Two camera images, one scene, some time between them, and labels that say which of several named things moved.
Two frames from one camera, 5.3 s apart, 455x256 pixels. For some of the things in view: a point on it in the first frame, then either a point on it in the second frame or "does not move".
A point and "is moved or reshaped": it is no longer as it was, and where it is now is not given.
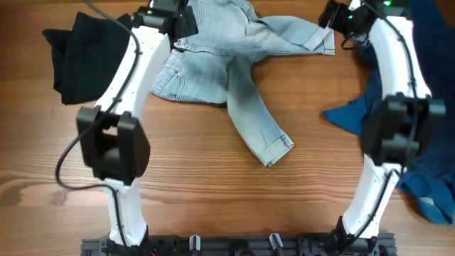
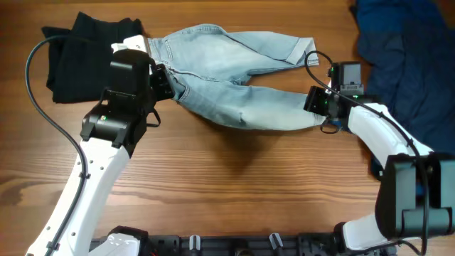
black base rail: x=244 y=244 does not move
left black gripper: x=190 y=22 -> x=161 y=73
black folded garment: x=85 y=57 does not move
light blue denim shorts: x=209 y=65 is moved or reshaped
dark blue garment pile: x=430 y=178 does not move
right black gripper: x=340 y=10 -> x=313 y=99
